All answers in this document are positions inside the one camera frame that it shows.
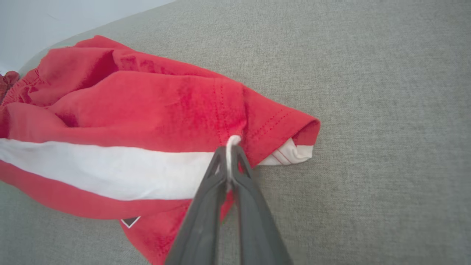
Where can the red shorts white side stripe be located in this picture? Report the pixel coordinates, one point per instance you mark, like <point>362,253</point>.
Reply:
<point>147,110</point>

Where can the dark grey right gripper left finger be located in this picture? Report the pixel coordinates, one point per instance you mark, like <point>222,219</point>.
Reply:
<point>200,228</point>

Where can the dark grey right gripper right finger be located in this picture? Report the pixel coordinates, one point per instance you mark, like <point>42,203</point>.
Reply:
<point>257,232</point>

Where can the grey fabric sofa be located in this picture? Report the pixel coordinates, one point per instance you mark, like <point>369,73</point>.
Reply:
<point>368,110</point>

